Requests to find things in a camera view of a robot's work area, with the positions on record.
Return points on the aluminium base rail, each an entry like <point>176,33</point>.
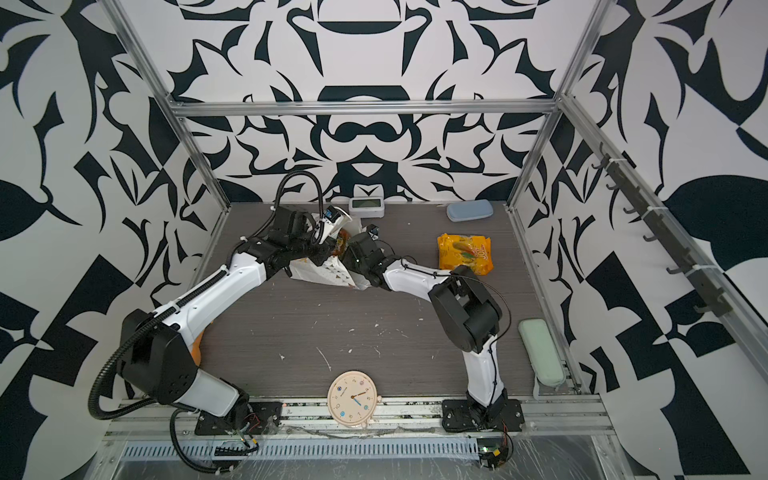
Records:
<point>556,437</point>

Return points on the yellow snack packet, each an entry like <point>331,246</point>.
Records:
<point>471,251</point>

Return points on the round beige wall clock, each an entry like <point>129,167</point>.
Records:
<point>352,399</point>

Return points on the pale green glasses case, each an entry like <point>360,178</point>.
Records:
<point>542,352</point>

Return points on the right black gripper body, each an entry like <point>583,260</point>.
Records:
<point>355,263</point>

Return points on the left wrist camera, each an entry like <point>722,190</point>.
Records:
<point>333,219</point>

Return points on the patterned paper gift bag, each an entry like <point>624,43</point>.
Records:
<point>332,271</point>

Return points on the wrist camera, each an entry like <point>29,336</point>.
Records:
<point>333,219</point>
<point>373,231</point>

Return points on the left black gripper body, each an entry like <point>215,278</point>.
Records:
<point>306,248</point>

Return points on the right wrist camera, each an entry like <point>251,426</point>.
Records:
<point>373,231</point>

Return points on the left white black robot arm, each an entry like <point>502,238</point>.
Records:
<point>155,355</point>

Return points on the blue-grey glasses case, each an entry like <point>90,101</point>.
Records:
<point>466,211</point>

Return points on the orange fish plush toy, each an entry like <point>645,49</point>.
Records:
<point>195,349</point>

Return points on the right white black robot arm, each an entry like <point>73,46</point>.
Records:
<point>470,318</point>

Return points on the black wall hook rack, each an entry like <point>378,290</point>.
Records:
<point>666,230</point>

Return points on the white digital clock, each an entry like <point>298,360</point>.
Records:
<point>367,207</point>

